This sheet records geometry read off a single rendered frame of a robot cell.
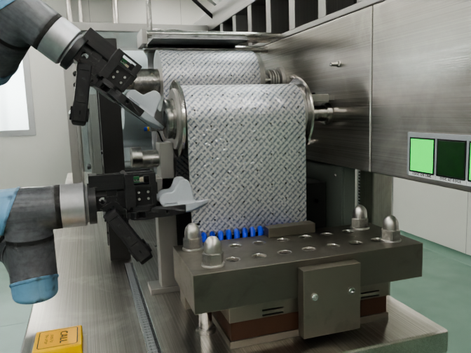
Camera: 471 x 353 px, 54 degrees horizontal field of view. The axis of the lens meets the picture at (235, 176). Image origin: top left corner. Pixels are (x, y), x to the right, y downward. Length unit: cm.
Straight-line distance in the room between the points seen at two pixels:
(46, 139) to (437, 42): 591
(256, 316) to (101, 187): 33
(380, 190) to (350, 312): 48
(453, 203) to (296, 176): 334
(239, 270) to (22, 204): 36
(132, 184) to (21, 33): 32
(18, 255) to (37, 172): 564
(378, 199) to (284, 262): 52
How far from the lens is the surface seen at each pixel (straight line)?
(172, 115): 87
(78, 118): 88
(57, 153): 642
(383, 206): 121
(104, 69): 87
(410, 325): 86
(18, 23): 89
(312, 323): 76
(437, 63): 76
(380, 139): 86
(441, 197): 430
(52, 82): 641
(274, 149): 90
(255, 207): 90
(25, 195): 82
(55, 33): 88
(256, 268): 71
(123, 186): 82
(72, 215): 81
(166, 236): 95
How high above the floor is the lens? 126
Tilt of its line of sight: 8 degrees down
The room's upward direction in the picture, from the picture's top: 2 degrees counter-clockwise
